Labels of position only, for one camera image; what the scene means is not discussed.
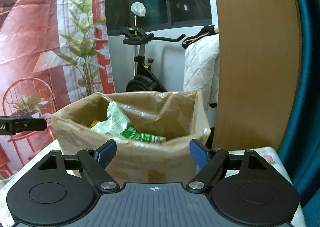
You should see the black exercise bike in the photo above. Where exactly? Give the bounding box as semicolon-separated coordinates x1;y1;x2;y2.
119;25;186;93

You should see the black and pink garment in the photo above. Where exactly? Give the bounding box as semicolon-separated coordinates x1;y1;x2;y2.
182;25;217;48

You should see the white quilted jacket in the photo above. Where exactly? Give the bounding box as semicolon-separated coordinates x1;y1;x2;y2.
183;34;221;107

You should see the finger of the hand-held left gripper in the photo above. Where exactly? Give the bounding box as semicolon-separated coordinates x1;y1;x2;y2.
11;116;47;134

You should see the checked printed tablecloth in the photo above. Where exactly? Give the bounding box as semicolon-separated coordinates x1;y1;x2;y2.
0;139;307;227

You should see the teal curtain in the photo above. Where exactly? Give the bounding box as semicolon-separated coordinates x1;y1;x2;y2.
277;0;320;227

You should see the wooden panel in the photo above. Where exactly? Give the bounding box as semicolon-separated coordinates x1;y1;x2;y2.
209;0;302;151

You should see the white plastic bag cover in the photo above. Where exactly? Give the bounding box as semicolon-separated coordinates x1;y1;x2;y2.
131;2;146;17

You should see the green snack packet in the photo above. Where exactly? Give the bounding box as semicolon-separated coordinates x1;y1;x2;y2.
90;102;167;144

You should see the red printed backdrop cloth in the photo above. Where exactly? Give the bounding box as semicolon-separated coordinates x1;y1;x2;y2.
0;0;116;181

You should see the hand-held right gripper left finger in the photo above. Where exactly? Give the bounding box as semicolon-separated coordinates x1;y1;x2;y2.
36;140;120;194

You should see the plastic-lined cardboard box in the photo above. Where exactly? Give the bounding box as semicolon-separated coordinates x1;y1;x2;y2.
51;89;211;184

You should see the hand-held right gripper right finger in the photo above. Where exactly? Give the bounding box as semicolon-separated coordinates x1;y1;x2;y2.
188;139;275;194

